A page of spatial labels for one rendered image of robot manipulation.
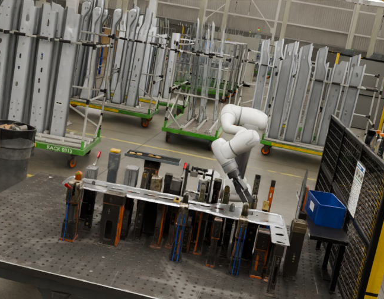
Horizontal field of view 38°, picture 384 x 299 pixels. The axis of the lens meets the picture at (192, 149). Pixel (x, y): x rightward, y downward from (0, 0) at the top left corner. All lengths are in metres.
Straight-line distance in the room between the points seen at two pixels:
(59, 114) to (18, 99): 0.59
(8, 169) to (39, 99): 1.86
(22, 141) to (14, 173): 0.36
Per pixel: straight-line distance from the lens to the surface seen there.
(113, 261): 3.21
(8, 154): 6.08
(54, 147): 7.36
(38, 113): 7.79
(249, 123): 3.82
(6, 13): 7.94
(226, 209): 3.42
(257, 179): 3.52
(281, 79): 10.26
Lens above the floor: 2.04
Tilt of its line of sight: 12 degrees down
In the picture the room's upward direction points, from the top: 10 degrees clockwise
